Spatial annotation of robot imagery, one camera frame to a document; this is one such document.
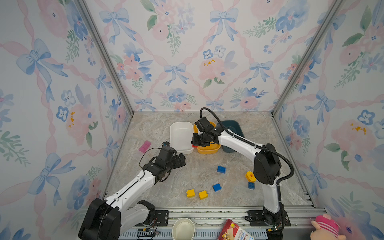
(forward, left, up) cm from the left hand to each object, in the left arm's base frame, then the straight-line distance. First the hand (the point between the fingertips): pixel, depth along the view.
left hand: (179, 157), depth 85 cm
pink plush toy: (-33, -67, -3) cm, 74 cm away
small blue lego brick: (-13, -40, -7) cm, 42 cm away
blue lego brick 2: (-13, -21, -10) cm, 27 cm away
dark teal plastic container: (+28, -37, -6) cm, 47 cm away
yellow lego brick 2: (-18, -13, -8) cm, 24 cm away
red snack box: (-34, -26, -5) cm, 43 cm away
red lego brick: (+7, -8, +2) cm, 10 cm away
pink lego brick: (+13, +24, -9) cm, 29 cm away
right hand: (+10, -7, +2) cm, 12 cm away
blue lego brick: (-3, -25, -9) cm, 26 cm away
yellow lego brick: (-17, -6, -8) cm, 20 cm away
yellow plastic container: (+11, -20, -8) cm, 24 cm away
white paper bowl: (-33, -3, -10) cm, 34 cm away
